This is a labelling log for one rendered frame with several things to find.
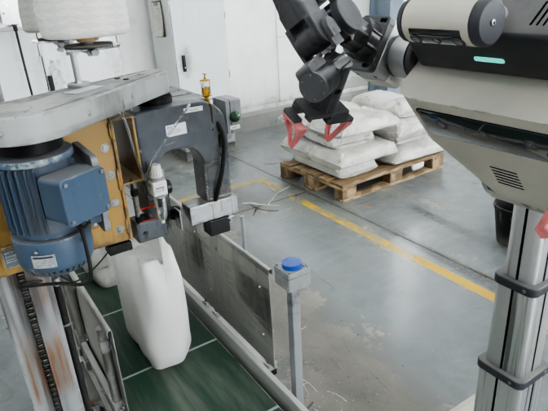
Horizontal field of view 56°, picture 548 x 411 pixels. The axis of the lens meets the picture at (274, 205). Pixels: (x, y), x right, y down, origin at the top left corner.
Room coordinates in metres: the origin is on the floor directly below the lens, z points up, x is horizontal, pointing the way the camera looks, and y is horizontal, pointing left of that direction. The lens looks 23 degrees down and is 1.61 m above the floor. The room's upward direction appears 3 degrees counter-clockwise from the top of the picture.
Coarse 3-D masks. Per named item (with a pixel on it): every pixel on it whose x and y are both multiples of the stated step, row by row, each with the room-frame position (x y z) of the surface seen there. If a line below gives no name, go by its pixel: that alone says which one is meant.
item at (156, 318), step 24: (120, 264) 1.56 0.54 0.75; (144, 264) 1.44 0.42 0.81; (168, 264) 1.47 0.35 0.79; (120, 288) 1.63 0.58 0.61; (144, 288) 1.43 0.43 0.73; (168, 288) 1.46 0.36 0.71; (144, 312) 1.44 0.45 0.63; (168, 312) 1.44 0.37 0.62; (144, 336) 1.44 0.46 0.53; (168, 336) 1.44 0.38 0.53; (168, 360) 1.44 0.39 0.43
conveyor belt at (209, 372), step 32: (96, 288) 2.02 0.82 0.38; (192, 320) 1.73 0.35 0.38; (128, 352) 1.56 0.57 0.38; (192, 352) 1.53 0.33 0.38; (224, 352) 1.52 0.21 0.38; (128, 384) 1.39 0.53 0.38; (160, 384) 1.38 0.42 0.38; (192, 384) 1.37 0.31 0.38; (224, 384) 1.36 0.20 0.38; (256, 384) 1.35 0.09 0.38
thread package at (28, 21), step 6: (18, 0) 1.24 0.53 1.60; (24, 0) 1.22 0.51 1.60; (30, 0) 1.21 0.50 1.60; (18, 6) 1.25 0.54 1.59; (24, 6) 1.22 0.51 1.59; (30, 6) 1.21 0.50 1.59; (24, 12) 1.22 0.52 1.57; (30, 12) 1.21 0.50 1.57; (24, 18) 1.22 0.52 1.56; (30, 18) 1.21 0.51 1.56; (36, 18) 1.21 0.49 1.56; (24, 24) 1.23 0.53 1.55; (30, 24) 1.22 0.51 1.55; (36, 24) 1.21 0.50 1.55; (24, 30) 1.23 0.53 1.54; (30, 30) 1.22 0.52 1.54; (36, 30) 1.21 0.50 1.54
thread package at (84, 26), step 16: (48, 0) 0.99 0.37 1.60; (64, 0) 0.98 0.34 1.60; (80, 0) 0.98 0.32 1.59; (96, 0) 1.00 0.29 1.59; (112, 0) 1.02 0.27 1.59; (48, 16) 0.99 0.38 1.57; (64, 16) 0.98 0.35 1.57; (80, 16) 0.98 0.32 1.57; (96, 16) 0.99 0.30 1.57; (112, 16) 1.01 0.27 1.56; (48, 32) 0.99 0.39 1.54; (64, 32) 0.98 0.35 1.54; (80, 32) 0.98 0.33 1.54; (96, 32) 0.99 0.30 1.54; (112, 32) 1.01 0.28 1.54
